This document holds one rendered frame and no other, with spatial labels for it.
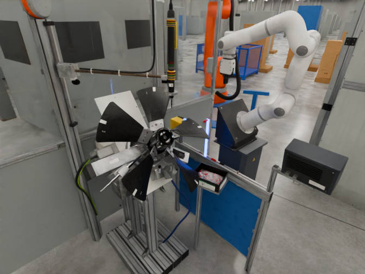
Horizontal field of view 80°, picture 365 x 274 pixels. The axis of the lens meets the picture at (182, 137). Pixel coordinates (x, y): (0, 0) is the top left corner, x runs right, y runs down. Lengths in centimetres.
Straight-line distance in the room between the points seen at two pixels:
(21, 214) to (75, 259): 61
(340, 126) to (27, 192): 285
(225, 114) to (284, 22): 70
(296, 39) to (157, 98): 82
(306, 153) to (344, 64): 152
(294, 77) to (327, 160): 51
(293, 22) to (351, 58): 132
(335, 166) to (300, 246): 137
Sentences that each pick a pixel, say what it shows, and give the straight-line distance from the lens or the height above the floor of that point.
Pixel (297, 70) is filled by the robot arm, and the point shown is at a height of 157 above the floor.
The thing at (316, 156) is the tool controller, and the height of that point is 124.
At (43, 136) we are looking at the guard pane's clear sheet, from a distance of 180.
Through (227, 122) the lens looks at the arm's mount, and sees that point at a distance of 168.
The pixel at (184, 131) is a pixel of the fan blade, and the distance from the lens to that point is 140.
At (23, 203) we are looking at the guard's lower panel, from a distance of 201.
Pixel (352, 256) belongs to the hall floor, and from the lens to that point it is 266.
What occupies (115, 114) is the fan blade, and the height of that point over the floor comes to 137.
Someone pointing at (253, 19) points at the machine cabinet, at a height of 172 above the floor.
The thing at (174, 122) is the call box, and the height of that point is 105.
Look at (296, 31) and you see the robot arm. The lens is 137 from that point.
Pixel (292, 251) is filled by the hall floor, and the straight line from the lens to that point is 242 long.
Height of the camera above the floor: 183
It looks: 29 degrees down
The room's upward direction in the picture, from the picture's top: 1 degrees clockwise
